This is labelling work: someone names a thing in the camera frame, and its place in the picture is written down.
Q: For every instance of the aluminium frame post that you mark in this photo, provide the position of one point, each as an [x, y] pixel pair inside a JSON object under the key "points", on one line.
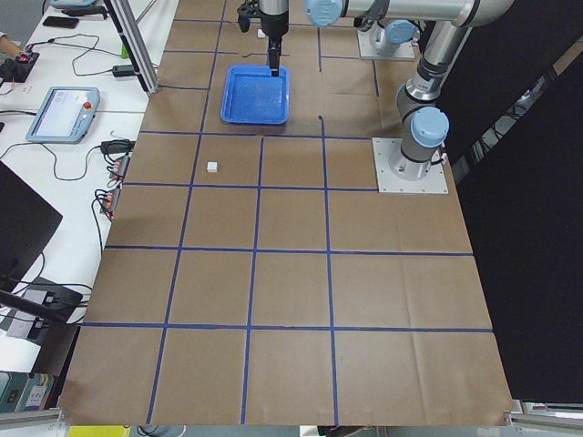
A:
{"points": [[127, 27]]}

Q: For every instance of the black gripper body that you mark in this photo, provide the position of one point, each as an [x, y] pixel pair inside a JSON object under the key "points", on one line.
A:
{"points": [[274, 25]]}

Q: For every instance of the black power adapter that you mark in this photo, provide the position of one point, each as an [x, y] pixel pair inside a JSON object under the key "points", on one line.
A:
{"points": [[123, 71]]}

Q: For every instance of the teach pendant tablet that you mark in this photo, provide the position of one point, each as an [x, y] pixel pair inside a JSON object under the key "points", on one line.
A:
{"points": [[65, 115]]}

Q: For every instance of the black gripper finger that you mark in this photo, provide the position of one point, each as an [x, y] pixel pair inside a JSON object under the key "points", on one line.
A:
{"points": [[275, 61]]}

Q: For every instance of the black smartphone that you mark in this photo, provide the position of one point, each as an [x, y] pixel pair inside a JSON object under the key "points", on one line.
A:
{"points": [[61, 22]]}

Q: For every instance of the blue plastic tray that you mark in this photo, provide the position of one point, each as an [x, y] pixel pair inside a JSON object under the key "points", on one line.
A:
{"points": [[252, 96]]}

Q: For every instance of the brown paper table cover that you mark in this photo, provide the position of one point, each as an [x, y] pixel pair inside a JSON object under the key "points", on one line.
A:
{"points": [[283, 289]]}

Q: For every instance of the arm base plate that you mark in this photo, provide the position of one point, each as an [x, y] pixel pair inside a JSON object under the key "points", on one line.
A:
{"points": [[395, 174], [387, 43]]}

